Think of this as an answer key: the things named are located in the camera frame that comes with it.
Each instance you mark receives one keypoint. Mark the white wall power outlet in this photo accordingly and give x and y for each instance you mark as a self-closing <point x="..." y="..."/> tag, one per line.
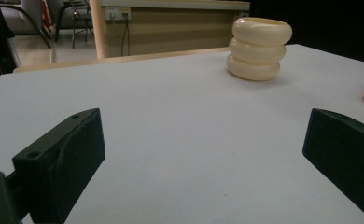
<point x="117" y="13"/>

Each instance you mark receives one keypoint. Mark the grey chair with black frame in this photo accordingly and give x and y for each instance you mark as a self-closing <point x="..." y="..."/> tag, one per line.
<point x="21" y="15"/>

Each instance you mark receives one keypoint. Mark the cream ribbed holder cup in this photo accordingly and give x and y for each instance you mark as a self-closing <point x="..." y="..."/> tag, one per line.
<point x="254" y="53"/>

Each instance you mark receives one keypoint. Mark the white table sheet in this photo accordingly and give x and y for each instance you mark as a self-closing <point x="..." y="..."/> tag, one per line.
<point x="183" y="124"/>

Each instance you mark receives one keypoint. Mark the black metal frame chair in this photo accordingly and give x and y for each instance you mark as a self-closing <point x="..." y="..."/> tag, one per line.
<point x="74" y="18"/>

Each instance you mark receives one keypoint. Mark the wooden table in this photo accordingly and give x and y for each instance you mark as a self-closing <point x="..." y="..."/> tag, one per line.
<point x="108" y="60"/>

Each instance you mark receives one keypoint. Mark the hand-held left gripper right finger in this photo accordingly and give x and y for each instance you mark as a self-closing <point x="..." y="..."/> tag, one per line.
<point x="348" y="155"/>

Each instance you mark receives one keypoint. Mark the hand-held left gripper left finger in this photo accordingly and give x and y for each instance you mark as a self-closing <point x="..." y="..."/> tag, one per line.
<point x="62" y="161"/>

